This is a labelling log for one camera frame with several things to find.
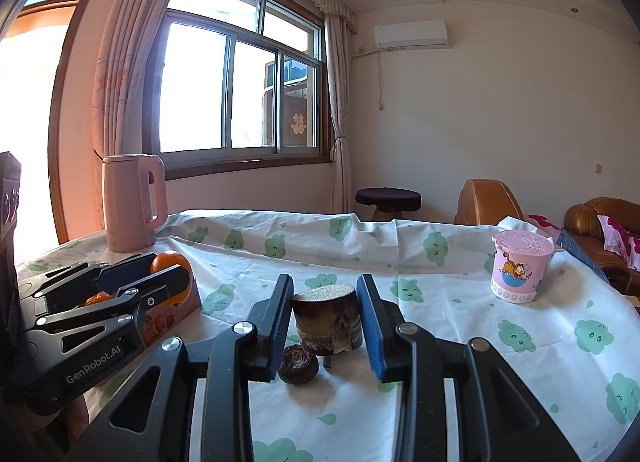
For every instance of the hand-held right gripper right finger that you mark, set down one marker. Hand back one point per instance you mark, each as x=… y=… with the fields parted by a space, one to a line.
x=372 y=334

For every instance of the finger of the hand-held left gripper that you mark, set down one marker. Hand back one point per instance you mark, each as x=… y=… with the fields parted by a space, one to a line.
x=160 y=284
x=125 y=272

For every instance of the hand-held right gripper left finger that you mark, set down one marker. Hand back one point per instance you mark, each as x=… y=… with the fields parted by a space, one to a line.
x=281 y=329

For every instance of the mandarin orange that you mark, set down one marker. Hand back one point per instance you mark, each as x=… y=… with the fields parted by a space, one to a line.
x=170 y=262
x=97 y=299

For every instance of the dark brown water chestnut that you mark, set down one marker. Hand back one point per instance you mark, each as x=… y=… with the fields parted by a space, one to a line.
x=297 y=364

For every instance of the rectangular metal tin box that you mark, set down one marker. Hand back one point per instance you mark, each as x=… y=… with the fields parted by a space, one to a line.
x=170 y=322

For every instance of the pink electric kettle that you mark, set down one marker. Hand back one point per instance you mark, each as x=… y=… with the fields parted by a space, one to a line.
x=130 y=202

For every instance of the white tablecloth with green clouds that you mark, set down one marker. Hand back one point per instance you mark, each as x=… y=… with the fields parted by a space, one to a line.
x=450 y=342

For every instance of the dark round stool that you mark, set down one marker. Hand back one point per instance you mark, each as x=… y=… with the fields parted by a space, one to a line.
x=387 y=198

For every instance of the wooden framed glass door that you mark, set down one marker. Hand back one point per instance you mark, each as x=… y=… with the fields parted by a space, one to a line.
x=30 y=92

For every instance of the pink cartoon mug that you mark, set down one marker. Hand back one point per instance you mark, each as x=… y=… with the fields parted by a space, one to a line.
x=520 y=267

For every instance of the pink floral cushion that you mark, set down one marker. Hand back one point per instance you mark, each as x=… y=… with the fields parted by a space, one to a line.
x=622 y=242
x=545 y=227

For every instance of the red paper window decal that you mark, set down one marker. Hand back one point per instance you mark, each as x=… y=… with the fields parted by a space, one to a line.
x=298 y=123

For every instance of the sliding glass window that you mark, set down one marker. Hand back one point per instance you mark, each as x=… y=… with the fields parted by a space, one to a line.
x=240 y=92

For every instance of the narrow pink curtain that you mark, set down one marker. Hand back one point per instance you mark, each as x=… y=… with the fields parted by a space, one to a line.
x=340 y=117

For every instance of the blue plaid cloth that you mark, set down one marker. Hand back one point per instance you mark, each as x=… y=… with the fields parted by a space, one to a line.
x=580 y=254

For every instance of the pink floral curtain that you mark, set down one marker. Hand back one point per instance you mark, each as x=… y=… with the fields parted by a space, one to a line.
x=130 y=42

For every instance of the brown leather sofa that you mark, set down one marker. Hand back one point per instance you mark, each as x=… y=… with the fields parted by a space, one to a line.
x=582 y=222

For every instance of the white air conditioner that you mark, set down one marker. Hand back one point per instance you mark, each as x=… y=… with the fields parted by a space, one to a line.
x=412 y=34

